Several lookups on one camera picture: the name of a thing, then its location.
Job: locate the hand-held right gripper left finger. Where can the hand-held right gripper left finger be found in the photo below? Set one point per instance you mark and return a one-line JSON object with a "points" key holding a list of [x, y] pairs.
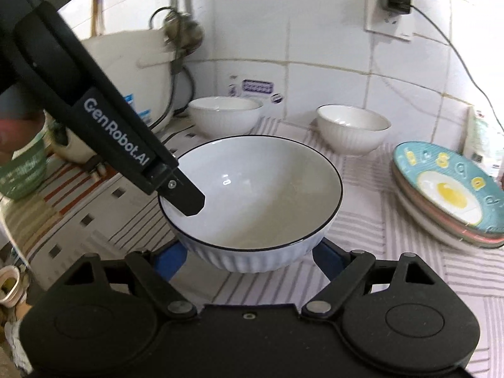
{"points": [[171, 260]]}

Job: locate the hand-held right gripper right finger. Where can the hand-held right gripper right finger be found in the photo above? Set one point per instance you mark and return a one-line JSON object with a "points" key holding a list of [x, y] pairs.
{"points": [[328, 260]]}

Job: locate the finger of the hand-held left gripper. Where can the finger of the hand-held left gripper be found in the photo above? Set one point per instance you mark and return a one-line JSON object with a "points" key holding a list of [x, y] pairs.
{"points": [[185, 197]]}

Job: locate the white ribbed bowl black rim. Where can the white ribbed bowl black rim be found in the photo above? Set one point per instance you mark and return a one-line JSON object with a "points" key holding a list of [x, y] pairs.
{"points": [[350, 134], [224, 120], [252, 204]]}

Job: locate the blue fried egg print plate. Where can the blue fried egg print plate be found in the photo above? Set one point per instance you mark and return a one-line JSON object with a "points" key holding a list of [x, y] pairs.
{"points": [[445, 193]]}

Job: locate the person's left hand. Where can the person's left hand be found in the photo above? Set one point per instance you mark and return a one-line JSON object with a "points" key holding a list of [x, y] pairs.
{"points": [[15, 136]]}

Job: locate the white rice cooker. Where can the white rice cooker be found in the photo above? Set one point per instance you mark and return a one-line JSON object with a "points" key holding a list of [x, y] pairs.
{"points": [[130, 71]]}

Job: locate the red striped cloth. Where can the red striped cloth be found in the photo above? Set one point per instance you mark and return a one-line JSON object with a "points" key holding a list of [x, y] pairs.
{"points": [[67, 189]]}

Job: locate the white striped tablecloth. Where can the white striped tablecloth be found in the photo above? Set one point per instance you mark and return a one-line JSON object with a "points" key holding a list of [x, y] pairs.
{"points": [[370, 189]]}

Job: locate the green plastic strainer basket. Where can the green plastic strainer basket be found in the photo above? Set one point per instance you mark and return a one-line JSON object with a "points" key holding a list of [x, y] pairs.
{"points": [[21, 173]]}

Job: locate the white mug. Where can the white mug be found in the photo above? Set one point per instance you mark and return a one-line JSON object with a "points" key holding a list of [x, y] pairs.
{"points": [[8, 283]]}

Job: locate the white powder bag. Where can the white powder bag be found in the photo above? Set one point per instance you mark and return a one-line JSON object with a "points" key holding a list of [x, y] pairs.
{"points": [[486, 138]]}

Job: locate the wall sticker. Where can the wall sticker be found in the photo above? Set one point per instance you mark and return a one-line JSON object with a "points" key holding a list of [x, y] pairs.
{"points": [[258, 86]]}

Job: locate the white wall socket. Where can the white wall socket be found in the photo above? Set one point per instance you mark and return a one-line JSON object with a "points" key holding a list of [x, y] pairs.
{"points": [[378, 27]]}

